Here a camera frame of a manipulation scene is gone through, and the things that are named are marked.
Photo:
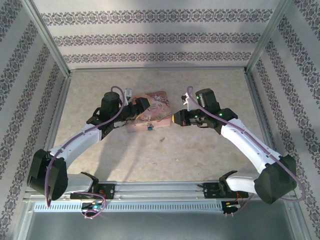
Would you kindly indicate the pink printed tin box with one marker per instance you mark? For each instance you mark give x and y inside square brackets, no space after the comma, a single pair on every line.
[160,105]

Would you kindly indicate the small blue padlock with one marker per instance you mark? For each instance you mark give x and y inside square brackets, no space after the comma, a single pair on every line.
[149,127]

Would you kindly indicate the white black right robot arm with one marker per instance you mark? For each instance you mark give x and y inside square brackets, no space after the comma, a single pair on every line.
[240,135]

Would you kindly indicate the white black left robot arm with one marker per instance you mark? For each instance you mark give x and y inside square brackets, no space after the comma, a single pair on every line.
[82,135]

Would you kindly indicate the right controller board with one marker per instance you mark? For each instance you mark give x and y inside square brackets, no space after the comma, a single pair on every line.
[231,206]

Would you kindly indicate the controller board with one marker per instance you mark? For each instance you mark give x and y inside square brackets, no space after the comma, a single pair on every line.
[92,206]
[231,206]

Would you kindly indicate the left controller board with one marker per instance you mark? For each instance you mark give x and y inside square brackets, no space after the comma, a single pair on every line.
[92,206]

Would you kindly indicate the grey metal sheet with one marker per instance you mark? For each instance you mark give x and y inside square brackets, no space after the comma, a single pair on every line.
[160,226]

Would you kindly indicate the aluminium table back rail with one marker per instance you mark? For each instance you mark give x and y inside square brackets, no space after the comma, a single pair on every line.
[157,69]

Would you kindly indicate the aluminium table side rail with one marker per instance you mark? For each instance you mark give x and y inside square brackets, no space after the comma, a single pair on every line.
[57,120]
[262,120]

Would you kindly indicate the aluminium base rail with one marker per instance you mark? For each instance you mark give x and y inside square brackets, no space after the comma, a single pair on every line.
[160,190]

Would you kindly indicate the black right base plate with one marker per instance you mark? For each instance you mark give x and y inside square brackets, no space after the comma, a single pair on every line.
[210,191]

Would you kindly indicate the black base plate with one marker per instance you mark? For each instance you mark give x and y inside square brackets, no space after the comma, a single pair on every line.
[107,191]
[210,191]

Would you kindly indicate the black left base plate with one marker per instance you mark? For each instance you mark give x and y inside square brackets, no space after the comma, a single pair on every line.
[107,191]

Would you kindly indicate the aluminium frame post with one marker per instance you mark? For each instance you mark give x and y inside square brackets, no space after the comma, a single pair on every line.
[47,37]
[267,35]

